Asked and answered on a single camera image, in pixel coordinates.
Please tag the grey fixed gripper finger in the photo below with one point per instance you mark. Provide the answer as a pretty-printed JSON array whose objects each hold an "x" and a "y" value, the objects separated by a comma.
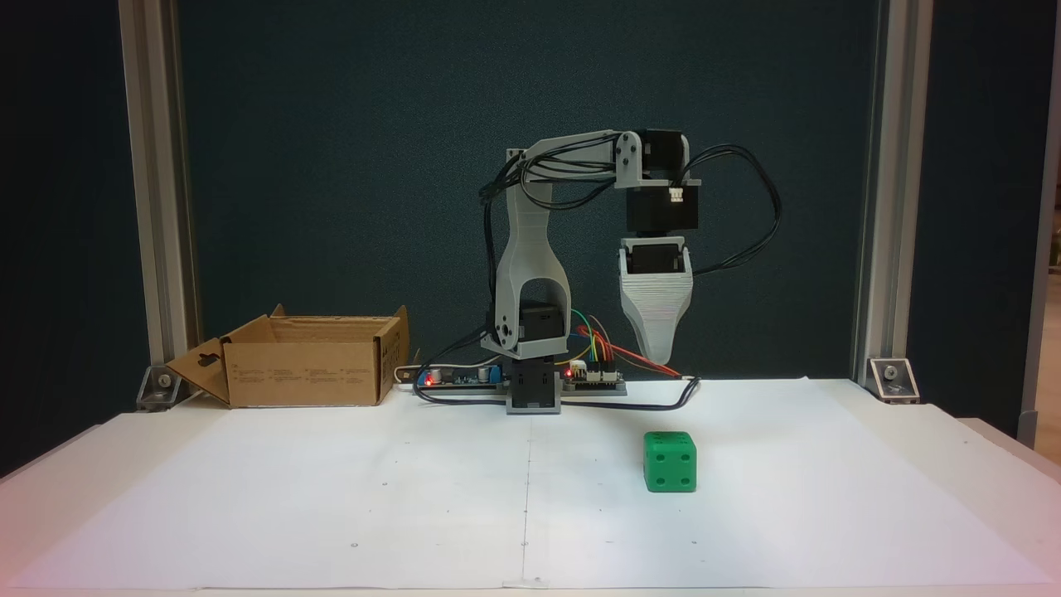
[{"x": 656, "y": 319}]

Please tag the aluminium frame post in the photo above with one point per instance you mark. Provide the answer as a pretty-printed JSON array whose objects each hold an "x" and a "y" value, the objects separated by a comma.
[
  {"x": 895, "y": 207},
  {"x": 157, "y": 207}
]

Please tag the circuit board with blue component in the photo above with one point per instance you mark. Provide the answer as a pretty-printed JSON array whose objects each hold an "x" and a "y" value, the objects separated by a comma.
[{"x": 452, "y": 379}]

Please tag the white paper sheet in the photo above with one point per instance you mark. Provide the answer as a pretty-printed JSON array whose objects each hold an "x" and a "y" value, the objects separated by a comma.
[{"x": 331, "y": 514}]

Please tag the open cardboard box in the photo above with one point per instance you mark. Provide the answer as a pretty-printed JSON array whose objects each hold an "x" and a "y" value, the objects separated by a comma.
[{"x": 307, "y": 377}]

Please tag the green dice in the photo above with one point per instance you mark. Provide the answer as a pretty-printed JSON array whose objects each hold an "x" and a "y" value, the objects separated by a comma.
[{"x": 670, "y": 464}]

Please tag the grey vertical bar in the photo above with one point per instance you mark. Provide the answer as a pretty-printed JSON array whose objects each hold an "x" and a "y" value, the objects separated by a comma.
[{"x": 1042, "y": 249}]

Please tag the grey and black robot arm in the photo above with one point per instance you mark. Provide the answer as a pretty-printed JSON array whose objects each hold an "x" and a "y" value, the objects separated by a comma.
[{"x": 530, "y": 249}]

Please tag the circuit board with white connector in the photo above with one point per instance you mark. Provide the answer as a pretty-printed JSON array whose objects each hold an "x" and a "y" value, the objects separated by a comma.
[{"x": 601, "y": 379}]

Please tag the metal corner bracket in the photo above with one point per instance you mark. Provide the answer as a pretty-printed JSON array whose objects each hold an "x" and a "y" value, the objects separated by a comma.
[
  {"x": 893, "y": 377},
  {"x": 162, "y": 385}
]

